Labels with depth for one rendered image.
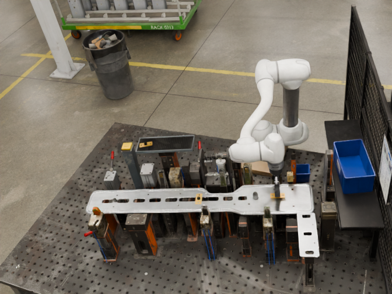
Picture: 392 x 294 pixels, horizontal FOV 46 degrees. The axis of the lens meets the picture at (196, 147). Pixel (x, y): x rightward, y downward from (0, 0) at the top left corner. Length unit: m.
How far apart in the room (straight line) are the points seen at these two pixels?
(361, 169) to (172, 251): 1.25
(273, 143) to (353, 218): 0.60
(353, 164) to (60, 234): 1.96
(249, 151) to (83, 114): 3.43
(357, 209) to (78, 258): 1.74
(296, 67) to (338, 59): 3.04
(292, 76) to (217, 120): 2.27
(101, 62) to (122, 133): 1.58
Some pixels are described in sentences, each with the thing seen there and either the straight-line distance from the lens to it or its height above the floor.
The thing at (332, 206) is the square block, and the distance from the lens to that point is 2.62.
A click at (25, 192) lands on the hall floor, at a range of 4.87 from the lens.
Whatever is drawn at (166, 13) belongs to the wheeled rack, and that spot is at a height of 0.28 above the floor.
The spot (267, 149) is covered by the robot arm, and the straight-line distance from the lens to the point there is 2.41.
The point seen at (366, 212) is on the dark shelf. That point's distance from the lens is 2.65.
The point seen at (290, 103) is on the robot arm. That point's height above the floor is 1.26.
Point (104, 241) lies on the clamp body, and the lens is 2.90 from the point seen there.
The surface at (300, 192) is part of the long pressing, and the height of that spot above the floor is 1.00.
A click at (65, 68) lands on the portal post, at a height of 0.09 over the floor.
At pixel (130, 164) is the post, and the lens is 3.10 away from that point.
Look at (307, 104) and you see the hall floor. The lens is 5.06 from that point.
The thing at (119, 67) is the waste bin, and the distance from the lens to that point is 5.42.
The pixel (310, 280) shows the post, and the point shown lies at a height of 0.76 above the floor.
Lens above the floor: 3.04
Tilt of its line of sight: 41 degrees down
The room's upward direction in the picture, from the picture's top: 12 degrees counter-clockwise
